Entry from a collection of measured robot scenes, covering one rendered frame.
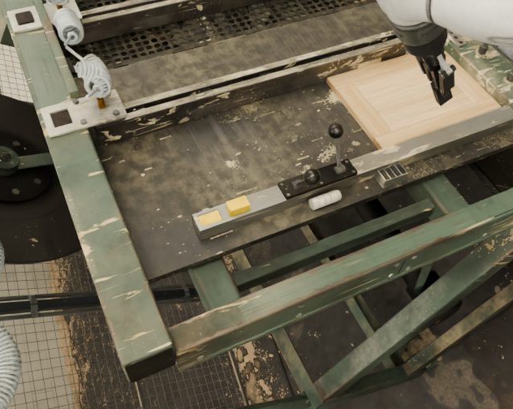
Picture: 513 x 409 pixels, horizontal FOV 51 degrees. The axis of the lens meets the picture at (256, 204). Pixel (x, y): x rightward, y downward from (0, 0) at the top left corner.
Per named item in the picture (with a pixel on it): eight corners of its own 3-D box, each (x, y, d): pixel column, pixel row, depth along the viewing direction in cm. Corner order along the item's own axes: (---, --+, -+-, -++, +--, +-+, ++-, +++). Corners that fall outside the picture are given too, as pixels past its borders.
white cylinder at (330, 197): (312, 213, 132) (341, 202, 134) (314, 205, 130) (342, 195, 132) (307, 204, 134) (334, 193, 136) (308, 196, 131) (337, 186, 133)
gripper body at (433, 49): (389, 26, 95) (401, 57, 102) (416, 53, 90) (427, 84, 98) (425, -2, 94) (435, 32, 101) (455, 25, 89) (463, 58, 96)
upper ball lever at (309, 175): (304, 190, 132) (325, 180, 119) (290, 195, 131) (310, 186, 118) (299, 175, 132) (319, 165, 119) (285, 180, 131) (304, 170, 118)
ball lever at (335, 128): (350, 174, 133) (346, 122, 127) (337, 178, 132) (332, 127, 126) (342, 169, 137) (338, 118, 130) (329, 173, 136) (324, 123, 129)
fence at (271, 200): (514, 127, 153) (520, 116, 150) (200, 240, 126) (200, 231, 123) (502, 114, 156) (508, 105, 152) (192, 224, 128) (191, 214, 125)
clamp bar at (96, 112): (440, 53, 171) (467, -17, 151) (59, 165, 136) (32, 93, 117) (421, 34, 176) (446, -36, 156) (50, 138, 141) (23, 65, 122)
